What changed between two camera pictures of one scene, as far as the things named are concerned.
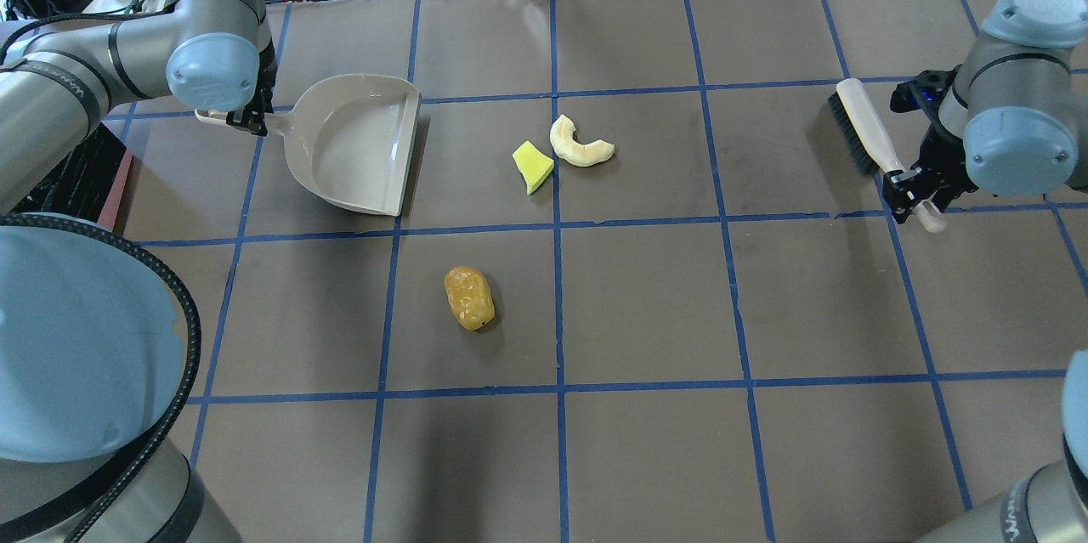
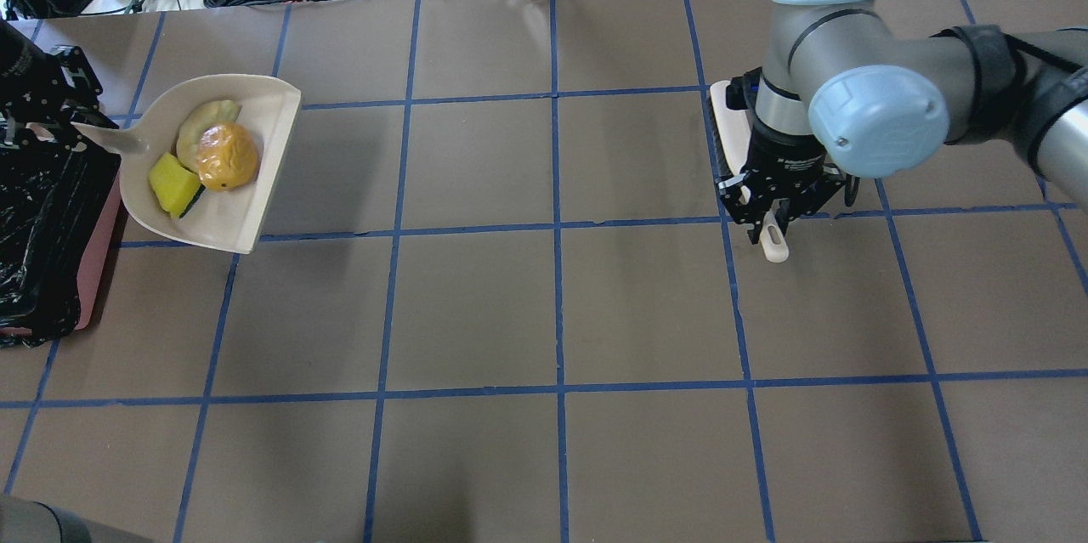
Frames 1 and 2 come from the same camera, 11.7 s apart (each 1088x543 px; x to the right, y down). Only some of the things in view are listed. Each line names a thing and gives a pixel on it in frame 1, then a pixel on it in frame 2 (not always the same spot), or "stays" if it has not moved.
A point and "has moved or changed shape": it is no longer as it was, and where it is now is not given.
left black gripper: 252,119 -> 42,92
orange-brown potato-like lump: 470,296 -> 227,156
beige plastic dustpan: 349,138 -> 222,218
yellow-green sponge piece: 535,166 -> 176,185
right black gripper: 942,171 -> 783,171
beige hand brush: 873,149 has moved or changed shape
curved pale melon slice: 569,149 -> 201,117
